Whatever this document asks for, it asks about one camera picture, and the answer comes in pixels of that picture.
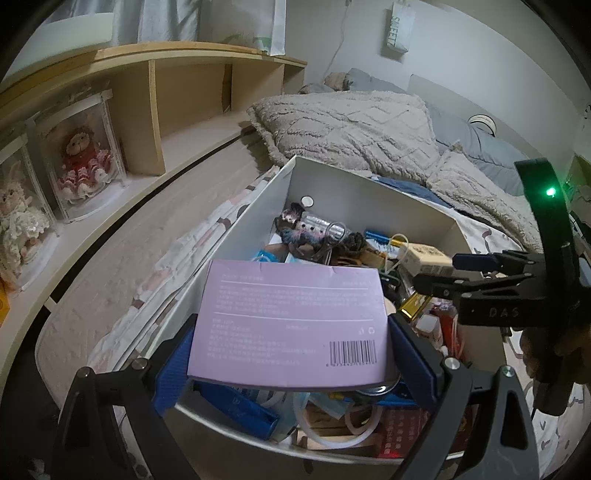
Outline red box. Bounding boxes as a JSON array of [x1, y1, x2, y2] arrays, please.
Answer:
[[381, 406, 445, 459]]

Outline blue face mask pack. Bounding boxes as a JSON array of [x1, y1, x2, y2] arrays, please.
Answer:
[[252, 249, 296, 267]]

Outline clear plastic tube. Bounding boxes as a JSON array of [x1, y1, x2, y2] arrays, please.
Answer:
[[293, 392, 384, 448]]

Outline white wall cable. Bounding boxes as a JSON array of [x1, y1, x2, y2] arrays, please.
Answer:
[[330, 0, 354, 75]]

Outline red dress doll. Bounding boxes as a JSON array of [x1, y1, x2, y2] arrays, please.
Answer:
[[58, 127, 115, 202]]

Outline white round object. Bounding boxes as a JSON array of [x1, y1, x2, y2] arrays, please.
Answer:
[[467, 114, 498, 137]]

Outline person's right hand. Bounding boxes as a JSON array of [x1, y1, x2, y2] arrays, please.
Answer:
[[519, 325, 591, 385]]

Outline light curtain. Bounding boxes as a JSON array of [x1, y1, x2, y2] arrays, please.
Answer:
[[46, 0, 287, 56]]

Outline grey pillow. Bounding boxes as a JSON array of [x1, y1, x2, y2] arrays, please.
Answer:
[[346, 68, 532, 195]]

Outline cream patterned box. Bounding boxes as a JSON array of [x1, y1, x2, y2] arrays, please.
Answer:
[[397, 243, 453, 278]]

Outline white dress doll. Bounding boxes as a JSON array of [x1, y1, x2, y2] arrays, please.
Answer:
[[0, 178, 51, 289]]

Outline long wooden shelf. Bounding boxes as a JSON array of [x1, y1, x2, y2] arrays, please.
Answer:
[[0, 41, 308, 384]]

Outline white paper bag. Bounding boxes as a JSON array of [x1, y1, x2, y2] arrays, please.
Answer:
[[383, 2, 413, 52]]

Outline clear doll display case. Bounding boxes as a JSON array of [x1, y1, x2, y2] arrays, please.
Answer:
[[0, 138, 62, 292], [34, 90, 128, 223]]

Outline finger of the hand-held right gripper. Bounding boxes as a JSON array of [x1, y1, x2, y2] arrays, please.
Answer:
[[412, 272, 546, 302], [451, 249, 550, 278]]

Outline wooden block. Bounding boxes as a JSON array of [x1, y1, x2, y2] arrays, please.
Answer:
[[295, 427, 384, 459]]

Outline white shoe box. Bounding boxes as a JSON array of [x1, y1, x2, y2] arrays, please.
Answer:
[[173, 155, 504, 462]]

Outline blue cloth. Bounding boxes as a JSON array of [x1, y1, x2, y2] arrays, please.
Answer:
[[374, 175, 456, 209]]

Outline purple box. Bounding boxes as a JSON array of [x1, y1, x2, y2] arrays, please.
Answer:
[[187, 259, 389, 391]]

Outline round metal tin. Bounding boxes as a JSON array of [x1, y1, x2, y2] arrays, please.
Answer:
[[355, 381, 400, 398]]

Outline metal ring clip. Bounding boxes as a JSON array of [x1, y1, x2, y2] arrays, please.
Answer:
[[323, 222, 348, 246]]

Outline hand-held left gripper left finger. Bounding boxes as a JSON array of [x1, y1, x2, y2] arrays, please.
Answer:
[[52, 314, 204, 480]]

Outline gold lighter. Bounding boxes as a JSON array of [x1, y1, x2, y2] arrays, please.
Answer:
[[399, 295, 433, 320]]

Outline silver perforated tube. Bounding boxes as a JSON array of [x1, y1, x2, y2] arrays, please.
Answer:
[[295, 211, 331, 234]]

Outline fluffy beige blanket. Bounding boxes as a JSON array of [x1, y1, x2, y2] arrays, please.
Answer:
[[247, 90, 546, 252]]

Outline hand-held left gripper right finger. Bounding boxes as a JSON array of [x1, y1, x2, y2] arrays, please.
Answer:
[[388, 313, 541, 480]]

